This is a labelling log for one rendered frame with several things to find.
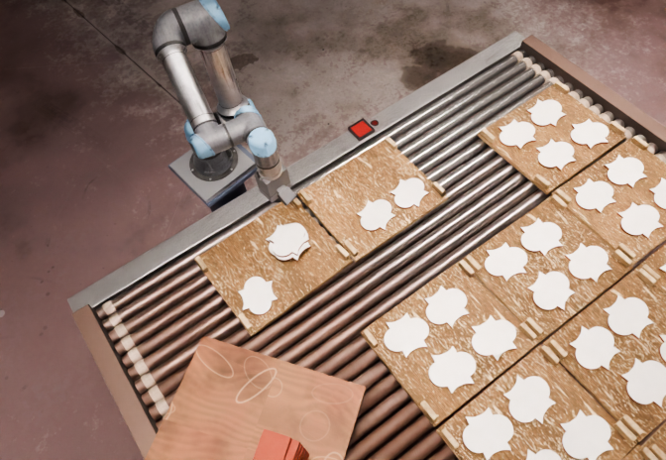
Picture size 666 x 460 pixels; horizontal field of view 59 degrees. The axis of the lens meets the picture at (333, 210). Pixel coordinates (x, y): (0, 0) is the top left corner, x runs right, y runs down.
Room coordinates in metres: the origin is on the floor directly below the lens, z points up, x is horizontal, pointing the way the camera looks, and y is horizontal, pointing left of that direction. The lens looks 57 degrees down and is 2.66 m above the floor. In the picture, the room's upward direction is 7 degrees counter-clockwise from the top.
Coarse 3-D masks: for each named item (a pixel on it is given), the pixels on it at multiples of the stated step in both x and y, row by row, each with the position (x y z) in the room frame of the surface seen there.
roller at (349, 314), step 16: (512, 192) 1.13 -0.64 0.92; (528, 192) 1.13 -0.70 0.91; (496, 208) 1.07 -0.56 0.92; (480, 224) 1.02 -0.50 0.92; (448, 240) 0.97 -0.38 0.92; (464, 240) 0.97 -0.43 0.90; (432, 256) 0.92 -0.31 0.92; (400, 272) 0.87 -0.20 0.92; (416, 272) 0.87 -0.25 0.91; (384, 288) 0.82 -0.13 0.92; (352, 304) 0.78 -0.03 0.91; (368, 304) 0.77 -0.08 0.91; (336, 320) 0.73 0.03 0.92; (352, 320) 0.73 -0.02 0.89; (320, 336) 0.68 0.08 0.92; (288, 352) 0.64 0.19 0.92; (304, 352) 0.64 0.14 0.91
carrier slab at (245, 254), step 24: (264, 216) 1.14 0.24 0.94; (288, 216) 1.13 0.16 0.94; (240, 240) 1.05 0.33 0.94; (264, 240) 1.04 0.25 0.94; (312, 240) 1.02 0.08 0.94; (216, 264) 0.97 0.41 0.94; (240, 264) 0.96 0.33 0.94; (264, 264) 0.95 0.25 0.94; (288, 264) 0.94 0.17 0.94; (312, 264) 0.93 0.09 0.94; (336, 264) 0.92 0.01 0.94; (216, 288) 0.88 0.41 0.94; (240, 288) 0.87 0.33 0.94; (288, 288) 0.85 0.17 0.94; (312, 288) 0.84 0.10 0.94; (240, 312) 0.78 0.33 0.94
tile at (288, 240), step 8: (280, 224) 1.07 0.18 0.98; (296, 224) 1.07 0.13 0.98; (280, 232) 1.04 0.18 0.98; (288, 232) 1.04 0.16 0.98; (296, 232) 1.03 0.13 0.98; (304, 232) 1.03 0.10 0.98; (272, 240) 1.01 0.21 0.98; (280, 240) 1.01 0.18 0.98; (288, 240) 1.01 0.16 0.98; (296, 240) 1.00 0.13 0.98; (304, 240) 1.00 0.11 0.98; (280, 248) 0.98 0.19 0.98; (288, 248) 0.98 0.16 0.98; (296, 248) 0.97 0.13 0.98; (280, 256) 0.95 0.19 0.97
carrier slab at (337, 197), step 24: (384, 144) 1.40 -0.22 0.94; (360, 168) 1.30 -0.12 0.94; (384, 168) 1.29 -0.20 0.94; (408, 168) 1.28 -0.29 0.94; (312, 192) 1.22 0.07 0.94; (336, 192) 1.21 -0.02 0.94; (360, 192) 1.19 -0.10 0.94; (384, 192) 1.18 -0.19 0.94; (432, 192) 1.16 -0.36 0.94; (336, 216) 1.10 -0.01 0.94; (408, 216) 1.07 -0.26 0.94; (360, 240) 1.00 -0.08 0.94; (384, 240) 0.99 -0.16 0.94
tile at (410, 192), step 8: (400, 184) 1.20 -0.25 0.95; (408, 184) 1.20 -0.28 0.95; (416, 184) 1.19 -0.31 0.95; (392, 192) 1.17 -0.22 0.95; (400, 192) 1.17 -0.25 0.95; (408, 192) 1.16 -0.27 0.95; (416, 192) 1.16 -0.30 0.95; (424, 192) 1.15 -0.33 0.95; (400, 200) 1.13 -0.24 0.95; (408, 200) 1.13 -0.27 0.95; (416, 200) 1.12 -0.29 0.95
